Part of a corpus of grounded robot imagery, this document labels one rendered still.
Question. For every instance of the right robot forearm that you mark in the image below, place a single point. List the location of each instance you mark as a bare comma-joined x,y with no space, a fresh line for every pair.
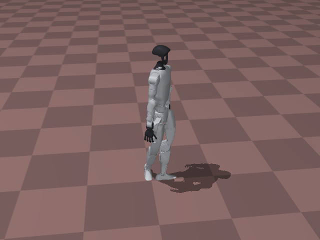
150,113

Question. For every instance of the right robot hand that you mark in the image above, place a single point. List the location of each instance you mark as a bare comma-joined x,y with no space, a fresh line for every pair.
149,133

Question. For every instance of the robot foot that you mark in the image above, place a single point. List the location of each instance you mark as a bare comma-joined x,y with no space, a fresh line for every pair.
166,177
147,174

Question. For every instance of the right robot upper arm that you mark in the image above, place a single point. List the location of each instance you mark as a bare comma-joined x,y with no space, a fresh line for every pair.
153,82

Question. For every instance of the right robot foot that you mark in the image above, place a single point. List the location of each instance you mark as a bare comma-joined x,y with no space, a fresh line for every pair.
147,174

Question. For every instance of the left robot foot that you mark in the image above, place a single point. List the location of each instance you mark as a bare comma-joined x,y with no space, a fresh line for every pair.
166,177

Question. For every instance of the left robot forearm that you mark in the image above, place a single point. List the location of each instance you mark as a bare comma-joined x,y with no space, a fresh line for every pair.
168,101

